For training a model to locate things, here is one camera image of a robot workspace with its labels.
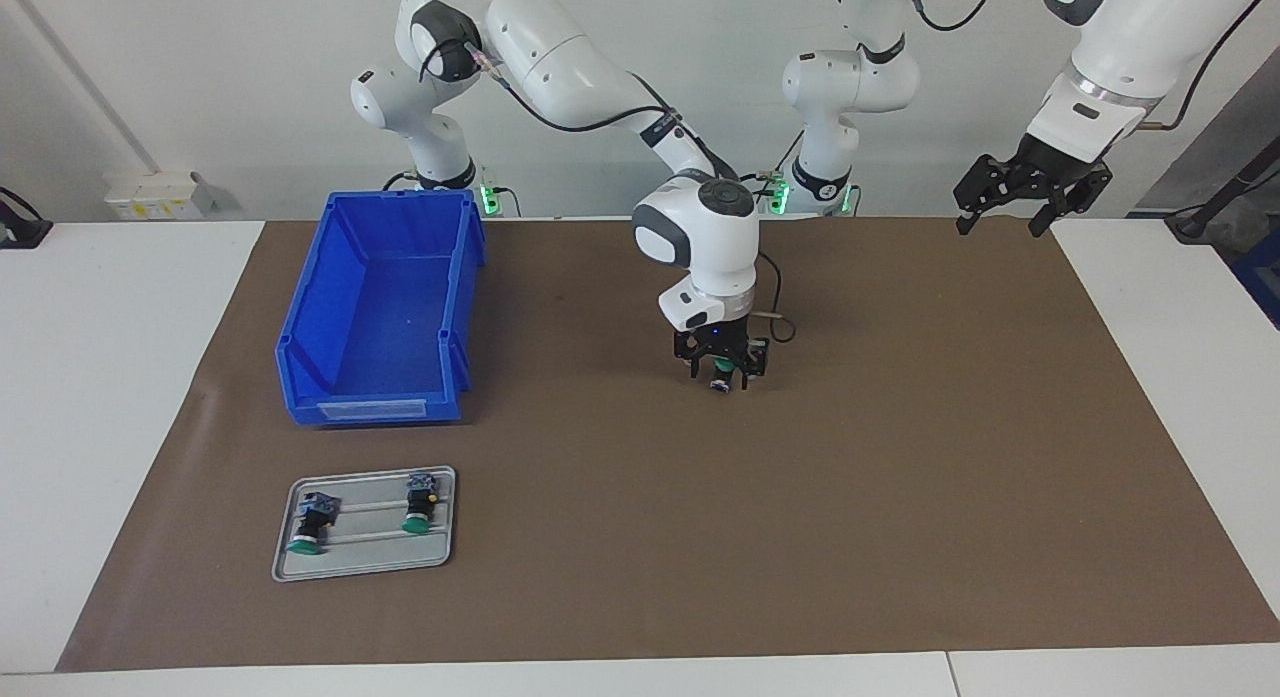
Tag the black stand with pole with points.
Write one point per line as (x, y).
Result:
(1195, 222)

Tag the white power strip box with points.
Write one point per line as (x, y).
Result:
(150, 192)

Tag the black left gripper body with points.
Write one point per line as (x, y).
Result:
(1050, 172)

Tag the grey metal tray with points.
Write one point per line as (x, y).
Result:
(370, 552)

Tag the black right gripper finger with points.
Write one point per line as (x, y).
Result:
(686, 349)
(757, 359)

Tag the blue plastic storage bin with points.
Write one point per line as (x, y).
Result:
(380, 317)

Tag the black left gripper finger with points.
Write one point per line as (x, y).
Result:
(974, 190)
(1079, 202)

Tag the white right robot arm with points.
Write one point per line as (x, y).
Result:
(560, 47)

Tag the black clamp mount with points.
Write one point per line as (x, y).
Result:
(20, 232)

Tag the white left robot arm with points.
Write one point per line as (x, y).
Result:
(850, 77)

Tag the green push button switch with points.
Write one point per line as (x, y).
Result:
(720, 384)
(312, 522)
(418, 502)

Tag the blue crate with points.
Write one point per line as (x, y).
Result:
(1265, 277)

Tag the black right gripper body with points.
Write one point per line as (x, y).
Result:
(715, 342)

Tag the brown table mat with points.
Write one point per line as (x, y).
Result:
(800, 527)

